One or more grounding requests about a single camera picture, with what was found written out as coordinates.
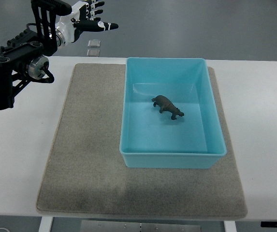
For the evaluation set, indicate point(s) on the grey felt mat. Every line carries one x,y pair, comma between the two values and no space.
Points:
85,174

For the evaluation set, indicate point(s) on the brown hippo toy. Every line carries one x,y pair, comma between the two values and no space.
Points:
166,106

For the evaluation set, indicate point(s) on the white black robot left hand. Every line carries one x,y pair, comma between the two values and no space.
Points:
83,18

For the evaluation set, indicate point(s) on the upper silver floor plate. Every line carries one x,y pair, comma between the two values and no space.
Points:
94,43

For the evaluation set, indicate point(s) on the silver floor plate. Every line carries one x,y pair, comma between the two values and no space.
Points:
94,43
93,52

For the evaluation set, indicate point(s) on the blue plastic box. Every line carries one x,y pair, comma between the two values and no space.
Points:
170,117

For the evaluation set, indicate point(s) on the metal table base plate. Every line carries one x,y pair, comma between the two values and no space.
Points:
114,226

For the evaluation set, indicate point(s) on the lower silver floor plate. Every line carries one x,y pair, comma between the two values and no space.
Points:
93,52

